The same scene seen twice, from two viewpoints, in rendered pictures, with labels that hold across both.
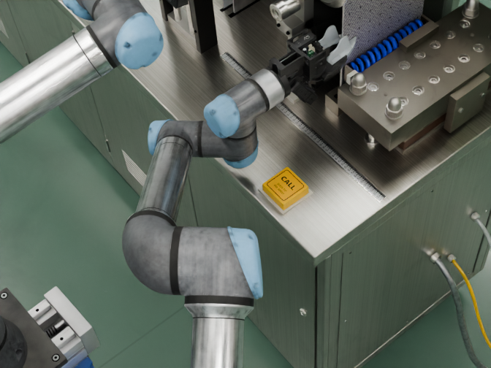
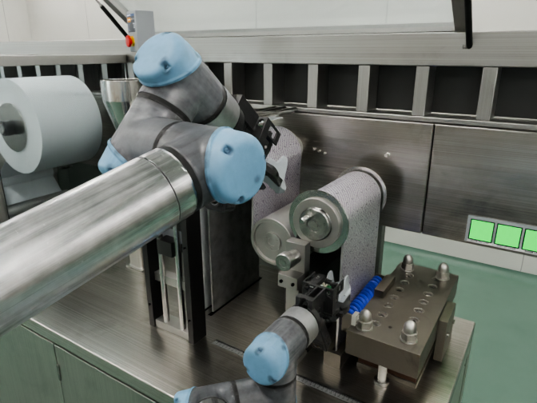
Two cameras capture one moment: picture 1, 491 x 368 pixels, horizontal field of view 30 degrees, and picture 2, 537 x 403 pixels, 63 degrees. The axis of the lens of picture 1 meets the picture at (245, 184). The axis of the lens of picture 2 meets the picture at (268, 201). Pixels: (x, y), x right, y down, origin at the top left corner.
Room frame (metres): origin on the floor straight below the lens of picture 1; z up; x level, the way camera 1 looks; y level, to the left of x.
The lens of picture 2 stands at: (0.55, 0.28, 1.61)
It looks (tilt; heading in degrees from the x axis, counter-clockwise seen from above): 19 degrees down; 336
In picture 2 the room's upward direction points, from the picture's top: straight up
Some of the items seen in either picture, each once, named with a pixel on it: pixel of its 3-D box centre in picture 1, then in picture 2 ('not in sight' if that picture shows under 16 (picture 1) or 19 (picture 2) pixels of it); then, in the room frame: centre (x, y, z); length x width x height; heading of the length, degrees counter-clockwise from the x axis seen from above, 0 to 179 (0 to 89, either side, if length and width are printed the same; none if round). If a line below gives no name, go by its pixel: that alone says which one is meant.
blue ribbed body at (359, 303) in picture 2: (388, 47); (365, 297); (1.34, -0.34, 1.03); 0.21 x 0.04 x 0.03; 123
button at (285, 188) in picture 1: (285, 188); not in sight; (1.08, -0.08, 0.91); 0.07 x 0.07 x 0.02; 33
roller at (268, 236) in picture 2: not in sight; (296, 225); (1.51, -0.23, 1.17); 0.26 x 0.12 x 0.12; 123
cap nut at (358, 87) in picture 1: (359, 81); (364, 318); (1.23, -0.25, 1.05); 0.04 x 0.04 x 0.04
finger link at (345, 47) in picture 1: (343, 45); (344, 286); (1.27, -0.23, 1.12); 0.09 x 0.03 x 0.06; 122
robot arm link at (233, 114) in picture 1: (235, 109); (275, 351); (1.14, 0.00, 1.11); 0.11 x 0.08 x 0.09; 123
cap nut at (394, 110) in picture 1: (394, 106); (409, 330); (1.15, -0.31, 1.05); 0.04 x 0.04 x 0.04
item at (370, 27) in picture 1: (384, 12); (359, 263); (1.36, -0.33, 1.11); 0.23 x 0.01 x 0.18; 123
